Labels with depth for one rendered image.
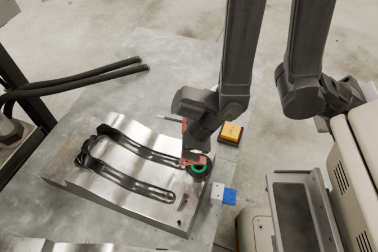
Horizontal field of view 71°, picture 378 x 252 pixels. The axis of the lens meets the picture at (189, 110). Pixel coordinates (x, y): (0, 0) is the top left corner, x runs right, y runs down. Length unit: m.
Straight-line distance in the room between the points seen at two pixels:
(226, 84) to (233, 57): 0.06
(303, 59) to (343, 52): 2.37
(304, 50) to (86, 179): 0.64
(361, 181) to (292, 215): 0.27
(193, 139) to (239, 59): 0.26
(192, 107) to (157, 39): 0.88
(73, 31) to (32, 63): 0.55
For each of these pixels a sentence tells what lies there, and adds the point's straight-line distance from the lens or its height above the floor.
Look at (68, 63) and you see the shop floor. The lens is 2.73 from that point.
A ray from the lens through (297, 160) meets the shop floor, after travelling 1.96.
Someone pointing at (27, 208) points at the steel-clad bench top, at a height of 0.80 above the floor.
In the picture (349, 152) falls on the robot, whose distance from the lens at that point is 0.42.
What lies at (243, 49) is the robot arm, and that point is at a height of 1.35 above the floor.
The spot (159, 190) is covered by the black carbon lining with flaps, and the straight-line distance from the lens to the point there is 0.82.
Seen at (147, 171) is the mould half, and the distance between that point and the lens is 0.85.
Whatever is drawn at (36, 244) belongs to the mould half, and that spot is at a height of 0.91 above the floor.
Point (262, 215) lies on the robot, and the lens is 1.45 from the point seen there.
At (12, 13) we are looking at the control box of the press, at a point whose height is 1.09.
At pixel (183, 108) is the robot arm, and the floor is 1.20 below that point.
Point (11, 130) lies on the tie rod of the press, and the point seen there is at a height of 0.83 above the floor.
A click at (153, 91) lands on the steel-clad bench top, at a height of 0.80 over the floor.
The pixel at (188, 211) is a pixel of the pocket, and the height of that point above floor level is 0.86.
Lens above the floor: 1.64
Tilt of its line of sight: 52 degrees down
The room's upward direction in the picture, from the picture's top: 3 degrees counter-clockwise
